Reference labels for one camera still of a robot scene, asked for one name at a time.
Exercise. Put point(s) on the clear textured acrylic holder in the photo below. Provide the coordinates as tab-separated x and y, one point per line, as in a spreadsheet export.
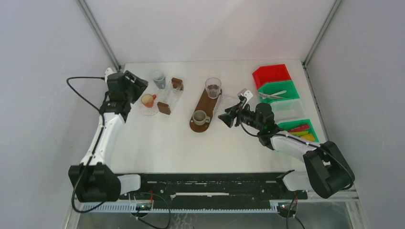
225	102

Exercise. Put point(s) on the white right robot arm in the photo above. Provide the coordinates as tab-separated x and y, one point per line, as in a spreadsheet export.
327	172

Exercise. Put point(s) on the clear glass tumbler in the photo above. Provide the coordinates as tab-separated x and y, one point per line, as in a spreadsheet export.
213	87

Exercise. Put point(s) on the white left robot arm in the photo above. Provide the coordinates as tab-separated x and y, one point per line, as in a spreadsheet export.
94	183

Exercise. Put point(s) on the red storage bin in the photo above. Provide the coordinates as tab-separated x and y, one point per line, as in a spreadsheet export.
270	74

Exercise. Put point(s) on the green toothpaste tube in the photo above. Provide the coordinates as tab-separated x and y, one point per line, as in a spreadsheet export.
299	133

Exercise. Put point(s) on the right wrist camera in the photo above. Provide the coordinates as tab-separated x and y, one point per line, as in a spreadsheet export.
245	95

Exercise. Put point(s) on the yellow toothpaste tube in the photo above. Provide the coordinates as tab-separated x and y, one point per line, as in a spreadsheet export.
309	137

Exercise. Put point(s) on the brown oval wooden tray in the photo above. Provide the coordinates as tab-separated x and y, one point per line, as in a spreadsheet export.
209	106

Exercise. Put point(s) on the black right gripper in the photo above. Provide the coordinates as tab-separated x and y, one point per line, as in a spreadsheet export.
233	111

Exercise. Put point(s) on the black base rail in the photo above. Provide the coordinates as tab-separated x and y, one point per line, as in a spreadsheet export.
213	191

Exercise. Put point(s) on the red toothpaste tube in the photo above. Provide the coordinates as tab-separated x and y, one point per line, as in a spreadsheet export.
303	127

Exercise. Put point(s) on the green bin with toothbrushes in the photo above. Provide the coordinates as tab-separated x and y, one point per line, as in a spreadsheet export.
271	88

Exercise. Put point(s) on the white storage bin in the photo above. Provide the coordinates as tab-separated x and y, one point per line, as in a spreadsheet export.
288	110

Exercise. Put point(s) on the orange ceramic cup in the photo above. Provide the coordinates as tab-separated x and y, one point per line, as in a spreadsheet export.
148	100

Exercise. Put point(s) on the clear textured oval tray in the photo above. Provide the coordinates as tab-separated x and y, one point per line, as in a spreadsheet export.
154	110

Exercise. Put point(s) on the grey ceramic cup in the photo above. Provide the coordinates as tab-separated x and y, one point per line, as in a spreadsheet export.
200	118

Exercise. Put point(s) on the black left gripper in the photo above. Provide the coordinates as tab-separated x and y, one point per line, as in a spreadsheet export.
140	85

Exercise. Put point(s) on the green bin with toothpaste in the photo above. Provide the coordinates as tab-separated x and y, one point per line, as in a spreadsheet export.
289	124

